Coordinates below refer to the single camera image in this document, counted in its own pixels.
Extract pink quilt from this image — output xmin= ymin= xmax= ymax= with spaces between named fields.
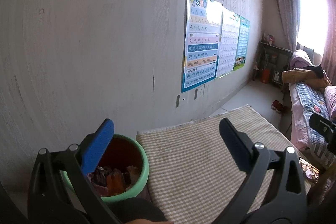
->
xmin=324 ymin=86 xmax=336 ymax=121

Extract wall switch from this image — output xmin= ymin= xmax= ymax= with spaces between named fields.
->
xmin=194 ymin=84 xmax=209 ymax=100

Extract orange snack bag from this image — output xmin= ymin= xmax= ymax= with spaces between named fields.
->
xmin=106 ymin=166 xmax=140 ymax=196

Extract red shoes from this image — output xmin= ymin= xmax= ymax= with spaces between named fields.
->
xmin=271 ymin=100 xmax=284 ymax=114

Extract green blue wall poster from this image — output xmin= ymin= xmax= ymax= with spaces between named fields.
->
xmin=233 ymin=16 xmax=250 ymax=71

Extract red bin green rim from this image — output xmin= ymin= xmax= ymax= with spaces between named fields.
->
xmin=59 ymin=134 xmax=150 ymax=205

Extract smartphone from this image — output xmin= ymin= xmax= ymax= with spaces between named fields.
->
xmin=299 ymin=157 xmax=319 ymax=184

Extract beige checkered tablecloth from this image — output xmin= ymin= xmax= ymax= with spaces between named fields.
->
xmin=135 ymin=105 xmax=316 ymax=224

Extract bed with plaid cover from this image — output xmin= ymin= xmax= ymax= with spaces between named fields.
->
xmin=287 ymin=82 xmax=336 ymax=169

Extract wall socket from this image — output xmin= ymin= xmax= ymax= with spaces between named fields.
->
xmin=175 ymin=93 xmax=189 ymax=108

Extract pinyin wall poster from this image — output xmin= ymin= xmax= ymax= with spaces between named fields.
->
xmin=181 ymin=0 xmax=223 ymax=93

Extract dark shelf unit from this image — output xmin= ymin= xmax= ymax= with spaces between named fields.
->
xmin=252 ymin=42 xmax=293 ymax=91

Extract dark brown foil wrapper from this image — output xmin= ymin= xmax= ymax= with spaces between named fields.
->
xmin=87 ymin=166 xmax=110 ymax=187

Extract curtain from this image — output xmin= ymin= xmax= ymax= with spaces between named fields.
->
xmin=277 ymin=0 xmax=335 ymax=81

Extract white chart wall poster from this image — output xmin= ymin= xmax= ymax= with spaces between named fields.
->
xmin=216 ymin=7 xmax=240 ymax=78

